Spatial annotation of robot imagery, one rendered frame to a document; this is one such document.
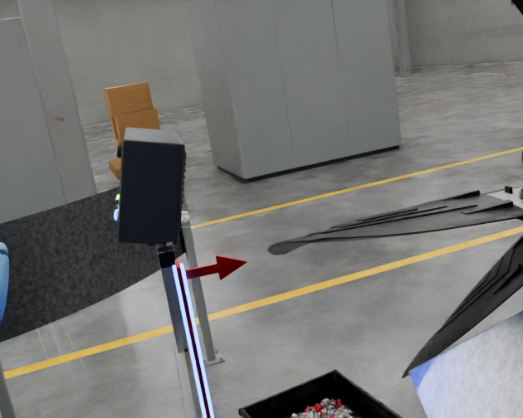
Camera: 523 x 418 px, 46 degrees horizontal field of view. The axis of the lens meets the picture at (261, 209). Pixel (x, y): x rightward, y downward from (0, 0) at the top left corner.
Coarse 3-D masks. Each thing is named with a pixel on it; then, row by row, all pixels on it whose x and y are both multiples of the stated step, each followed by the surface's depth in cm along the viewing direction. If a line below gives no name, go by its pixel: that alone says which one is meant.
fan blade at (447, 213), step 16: (464, 192) 64; (416, 208) 60; (432, 208) 59; (448, 208) 59; (464, 208) 58; (480, 208) 57; (496, 208) 57; (512, 208) 57; (352, 224) 59; (368, 224) 57; (384, 224) 56; (400, 224) 55; (416, 224) 54; (432, 224) 54; (448, 224) 53; (464, 224) 53; (480, 224) 54; (304, 240) 49; (320, 240) 48; (336, 240) 48; (352, 240) 49
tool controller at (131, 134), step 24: (144, 144) 109; (168, 144) 110; (120, 168) 114; (144, 168) 110; (168, 168) 111; (120, 192) 110; (144, 192) 111; (168, 192) 111; (120, 216) 111; (144, 216) 112; (168, 216) 112; (120, 240) 112; (144, 240) 112; (168, 240) 113
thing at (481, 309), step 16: (512, 256) 75; (496, 272) 76; (512, 272) 71; (480, 288) 79; (496, 288) 73; (512, 288) 70; (464, 304) 81; (480, 304) 75; (496, 304) 71; (448, 320) 83; (464, 320) 76; (480, 320) 72; (448, 336) 78; (432, 352) 78
